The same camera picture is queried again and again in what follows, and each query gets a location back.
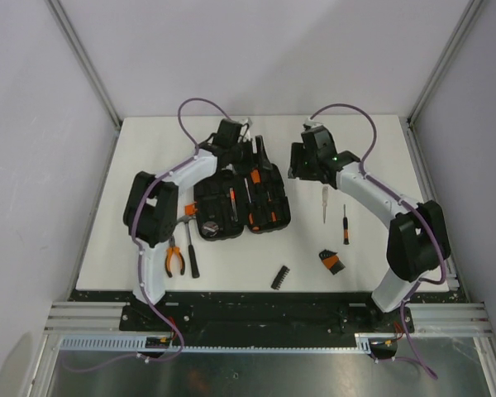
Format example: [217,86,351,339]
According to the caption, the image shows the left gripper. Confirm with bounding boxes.
[228,136,271,174]

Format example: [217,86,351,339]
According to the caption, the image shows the black plastic tool case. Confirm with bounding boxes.
[184,164,291,242]

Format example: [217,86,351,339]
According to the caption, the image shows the orange handled screwdriver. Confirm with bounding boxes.
[249,169,260,205]

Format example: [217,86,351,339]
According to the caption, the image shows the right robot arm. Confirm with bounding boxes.
[289,123,451,332]

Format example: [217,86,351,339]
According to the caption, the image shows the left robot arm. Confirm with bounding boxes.
[123,118,271,331]

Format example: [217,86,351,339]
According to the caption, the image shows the orange screwdriver in case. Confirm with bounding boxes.
[249,212,260,231]

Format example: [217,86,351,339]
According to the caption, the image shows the utility knife in case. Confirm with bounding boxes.
[229,187,238,222]

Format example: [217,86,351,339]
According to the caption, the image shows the tape measure in case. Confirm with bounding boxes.
[201,221,220,237]

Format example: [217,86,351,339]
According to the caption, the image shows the small precision screwdriver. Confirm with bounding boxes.
[342,204,350,246]

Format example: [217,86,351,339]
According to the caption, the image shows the black bit holder strip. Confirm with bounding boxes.
[270,265,290,290]

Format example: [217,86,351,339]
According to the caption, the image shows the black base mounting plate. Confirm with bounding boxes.
[68,289,460,348]

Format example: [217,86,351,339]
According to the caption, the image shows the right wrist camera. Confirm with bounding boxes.
[303,117,322,130]

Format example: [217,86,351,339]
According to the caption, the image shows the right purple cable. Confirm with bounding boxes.
[308,103,446,380]

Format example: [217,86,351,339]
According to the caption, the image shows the claw hammer black handle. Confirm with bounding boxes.
[178,215,200,279]

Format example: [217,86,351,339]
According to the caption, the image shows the orange handled pliers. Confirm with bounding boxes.
[165,235,186,278]

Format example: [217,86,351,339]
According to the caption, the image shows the grey slotted cable duct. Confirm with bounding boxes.
[60,334,371,354]

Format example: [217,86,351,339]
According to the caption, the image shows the left aluminium frame post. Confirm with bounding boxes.
[45,0,123,127]

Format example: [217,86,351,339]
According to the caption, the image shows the aluminium frame post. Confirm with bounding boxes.
[45,0,123,127]
[407,0,487,125]

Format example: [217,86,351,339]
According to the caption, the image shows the right aluminium frame post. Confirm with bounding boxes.
[407,0,487,125]

